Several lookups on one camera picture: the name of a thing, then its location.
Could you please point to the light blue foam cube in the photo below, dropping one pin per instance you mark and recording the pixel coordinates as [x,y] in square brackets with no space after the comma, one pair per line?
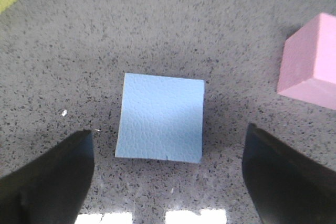
[161,118]

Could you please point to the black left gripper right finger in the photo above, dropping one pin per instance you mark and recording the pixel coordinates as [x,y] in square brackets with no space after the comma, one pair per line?
[286,186]

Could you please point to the pink foam cube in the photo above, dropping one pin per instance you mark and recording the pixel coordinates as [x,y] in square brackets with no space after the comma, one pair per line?
[307,71]

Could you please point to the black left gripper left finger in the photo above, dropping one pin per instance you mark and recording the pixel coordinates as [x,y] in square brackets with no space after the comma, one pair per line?
[51,188]

